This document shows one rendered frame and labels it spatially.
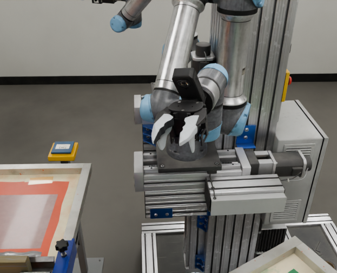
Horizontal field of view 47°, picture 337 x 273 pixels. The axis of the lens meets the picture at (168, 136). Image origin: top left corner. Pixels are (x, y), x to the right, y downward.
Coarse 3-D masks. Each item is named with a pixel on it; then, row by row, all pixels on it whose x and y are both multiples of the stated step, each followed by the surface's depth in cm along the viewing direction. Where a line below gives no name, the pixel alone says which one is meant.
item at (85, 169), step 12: (0, 168) 176; (12, 168) 176; (24, 168) 176; (36, 168) 176; (48, 168) 177; (60, 168) 177; (72, 168) 177; (84, 168) 176; (84, 180) 169; (84, 192) 163; (72, 204) 156; (72, 216) 150; (72, 228) 145
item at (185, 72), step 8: (176, 72) 76; (184, 72) 76; (192, 72) 76; (176, 80) 77; (184, 80) 76; (192, 80) 76; (176, 88) 80; (184, 88) 79; (192, 88) 78; (200, 88) 80; (184, 96) 82; (192, 96) 81; (200, 96) 81
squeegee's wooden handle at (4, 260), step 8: (0, 256) 125; (8, 256) 125; (16, 256) 125; (24, 256) 125; (0, 264) 124; (8, 264) 124; (16, 264) 124; (24, 264) 124; (0, 272) 126; (8, 272) 126; (16, 272) 126
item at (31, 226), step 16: (32, 192) 168; (48, 192) 168; (64, 192) 168; (16, 208) 159; (32, 208) 159; (48, 208) 159; (16, 224) 151; (32, 224) 151; (48, 224) 151; (0, 240) 144; (16, 240) 144; (32, 240) 144; (48, 240) 144
